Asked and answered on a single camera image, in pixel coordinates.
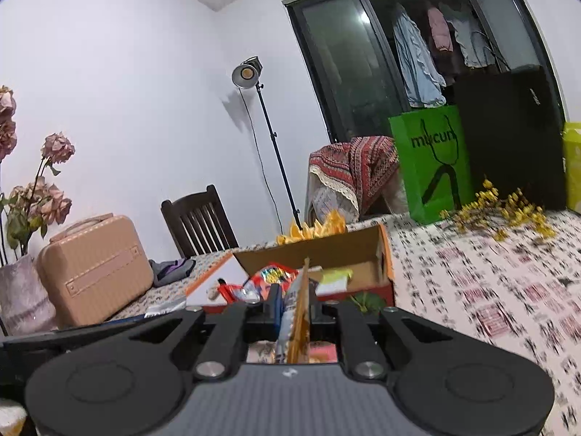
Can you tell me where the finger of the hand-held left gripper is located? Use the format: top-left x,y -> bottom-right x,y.
2,319 -> 150,355

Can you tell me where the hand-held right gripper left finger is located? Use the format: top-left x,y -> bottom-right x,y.
128,285 -> 281,380

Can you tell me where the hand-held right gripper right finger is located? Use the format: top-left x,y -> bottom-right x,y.
309,302 -> 455,380

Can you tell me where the white orange snack packet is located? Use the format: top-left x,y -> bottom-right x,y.
271,257 -> 314,365

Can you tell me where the orange cardboard box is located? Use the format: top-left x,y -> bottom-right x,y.
185,222 -> 395,316

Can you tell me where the small white snack packet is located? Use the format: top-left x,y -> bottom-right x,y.
144,297 -> 188,319

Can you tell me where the red black snack packet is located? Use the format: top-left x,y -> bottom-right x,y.
247,262 -> 300,303

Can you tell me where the red orange snack packet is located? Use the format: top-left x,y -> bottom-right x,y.
217,282 -> 255,303

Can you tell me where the yellow-green snack packet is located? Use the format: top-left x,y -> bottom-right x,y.
313,268 -> 355,296

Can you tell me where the pink textured vase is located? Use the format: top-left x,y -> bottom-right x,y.
0,254 -> 57,334

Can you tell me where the pink hard-shell case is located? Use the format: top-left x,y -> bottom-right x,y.
36,213 -> 155,328

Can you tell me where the yellow artificial flower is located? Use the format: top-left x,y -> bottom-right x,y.
276,209 -> 348,246

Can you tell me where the grey purple pouch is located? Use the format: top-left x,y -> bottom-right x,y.
149,258 -> 197,288

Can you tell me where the pale fabric-covered chair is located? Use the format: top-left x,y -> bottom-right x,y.
306,173 -> 409,225

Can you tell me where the dark wooden chair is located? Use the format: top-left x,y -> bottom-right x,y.
161,185 -> 239,259

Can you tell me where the red patterned throw cloth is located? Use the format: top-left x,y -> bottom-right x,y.
309,135 -> 402,219

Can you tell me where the green paper bag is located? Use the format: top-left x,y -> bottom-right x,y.
388,104 -> 475,225

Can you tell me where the dried pink flower bouquet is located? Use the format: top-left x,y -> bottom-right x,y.
0,85 -> 76,266

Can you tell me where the yellow flower branch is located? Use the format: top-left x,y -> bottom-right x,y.
439,177 -> 557,242

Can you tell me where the studio light on stand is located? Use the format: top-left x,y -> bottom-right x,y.
231,56 -> 304,230

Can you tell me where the dark framed glass door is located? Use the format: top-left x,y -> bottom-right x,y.
282,0 -> 568,144

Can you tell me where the black paper bag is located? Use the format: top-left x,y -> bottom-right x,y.
454,32 -> 568,212

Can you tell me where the light blue hanging shirt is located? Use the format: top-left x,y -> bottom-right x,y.
391,2 -> 448,109

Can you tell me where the yellow-green gift box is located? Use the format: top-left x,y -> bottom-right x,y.
562,122 -> 581,214

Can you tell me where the pink hanging garment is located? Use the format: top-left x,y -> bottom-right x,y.
427,7 -> 455,53

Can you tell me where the white hanging garment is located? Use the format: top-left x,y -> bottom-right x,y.
447,4 -> 497,69

